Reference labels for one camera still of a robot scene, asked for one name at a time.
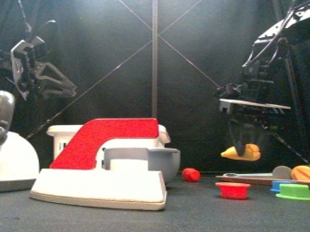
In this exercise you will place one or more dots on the orange toy screw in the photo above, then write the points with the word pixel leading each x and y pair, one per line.
pixel 301 173

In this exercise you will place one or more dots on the red toy nut cap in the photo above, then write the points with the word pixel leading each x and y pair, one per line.
pixel 233 191

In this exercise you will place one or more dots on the wooden toy board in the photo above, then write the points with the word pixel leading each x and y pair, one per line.
pixel 250 180

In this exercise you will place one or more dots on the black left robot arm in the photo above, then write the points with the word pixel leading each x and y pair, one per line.
pixel 4 65

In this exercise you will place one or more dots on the white and red toy mixer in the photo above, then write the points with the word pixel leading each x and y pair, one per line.
pixel 100 187

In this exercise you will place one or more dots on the blue toy bolt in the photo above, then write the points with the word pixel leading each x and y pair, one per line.
pixel 278 185

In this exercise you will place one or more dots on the grey toy disc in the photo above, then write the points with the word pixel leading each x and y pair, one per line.
pixel 281 172

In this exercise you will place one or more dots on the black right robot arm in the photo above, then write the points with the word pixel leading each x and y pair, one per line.
pixel 289 36

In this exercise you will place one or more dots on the white plastic basket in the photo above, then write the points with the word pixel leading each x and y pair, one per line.
pixel 60 136

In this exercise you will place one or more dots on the yellow toy banana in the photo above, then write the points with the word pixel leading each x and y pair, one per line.
pixel 249 154

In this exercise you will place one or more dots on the grey metal frame pole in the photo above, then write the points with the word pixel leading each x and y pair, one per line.
pixel 154 60

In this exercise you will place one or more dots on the silver toy wrench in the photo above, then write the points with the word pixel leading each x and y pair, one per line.
pixel 246 174

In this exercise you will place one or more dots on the grey toy mixing bowl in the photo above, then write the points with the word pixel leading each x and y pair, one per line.
pixel 163 163

